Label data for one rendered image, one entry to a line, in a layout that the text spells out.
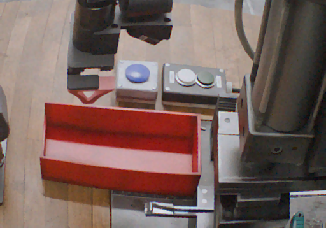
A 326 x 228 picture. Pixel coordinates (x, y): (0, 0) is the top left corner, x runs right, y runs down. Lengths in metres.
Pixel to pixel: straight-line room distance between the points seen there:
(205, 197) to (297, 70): 0.40
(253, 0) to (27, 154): 1.95
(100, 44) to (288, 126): 0.33
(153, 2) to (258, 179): 0.27
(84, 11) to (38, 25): 0.49
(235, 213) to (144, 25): 0.29
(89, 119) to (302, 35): 0.61
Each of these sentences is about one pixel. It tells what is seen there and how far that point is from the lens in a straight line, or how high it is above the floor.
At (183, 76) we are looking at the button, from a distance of 1.32.
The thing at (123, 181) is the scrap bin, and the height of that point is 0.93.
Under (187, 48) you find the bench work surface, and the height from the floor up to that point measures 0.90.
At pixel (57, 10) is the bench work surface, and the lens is 1.49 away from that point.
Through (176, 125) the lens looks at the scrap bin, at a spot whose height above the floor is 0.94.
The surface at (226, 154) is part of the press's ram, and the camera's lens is 0.91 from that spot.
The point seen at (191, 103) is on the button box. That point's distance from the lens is 1.33.
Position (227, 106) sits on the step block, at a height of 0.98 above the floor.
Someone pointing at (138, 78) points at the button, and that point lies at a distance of 1.31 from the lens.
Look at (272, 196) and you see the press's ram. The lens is 0.91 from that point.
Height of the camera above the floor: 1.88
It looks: 48 degrees down
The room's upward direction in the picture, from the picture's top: 10 degrees clockwise
